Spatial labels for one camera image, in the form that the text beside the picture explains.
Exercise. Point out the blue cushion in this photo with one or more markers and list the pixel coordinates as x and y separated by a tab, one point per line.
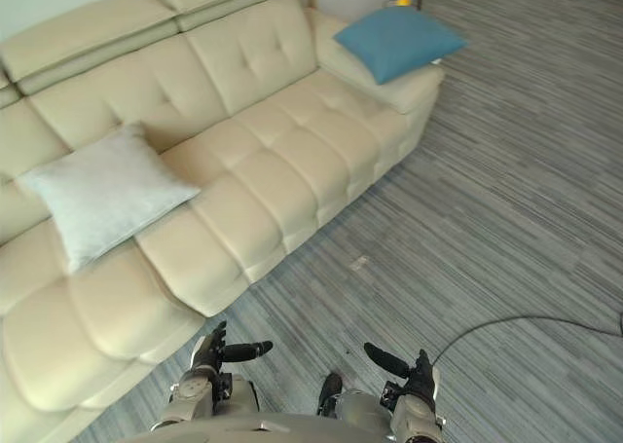
399	44

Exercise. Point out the cream leather sofa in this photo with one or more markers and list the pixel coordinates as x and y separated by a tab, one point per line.
194	170

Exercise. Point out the silver robot leg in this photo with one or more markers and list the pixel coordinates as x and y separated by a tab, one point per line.
357	406

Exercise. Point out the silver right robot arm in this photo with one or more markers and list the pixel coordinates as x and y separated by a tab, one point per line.
414	418

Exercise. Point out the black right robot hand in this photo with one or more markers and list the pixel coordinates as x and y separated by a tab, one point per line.
419	378

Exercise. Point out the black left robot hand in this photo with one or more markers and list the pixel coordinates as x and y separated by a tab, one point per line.
212	351

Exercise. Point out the dark robot foot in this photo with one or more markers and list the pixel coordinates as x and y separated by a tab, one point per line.
330	390

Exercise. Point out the light grey cushion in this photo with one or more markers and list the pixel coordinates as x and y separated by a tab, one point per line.
104	192

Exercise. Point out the silver robot body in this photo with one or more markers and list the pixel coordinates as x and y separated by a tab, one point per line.
253	428

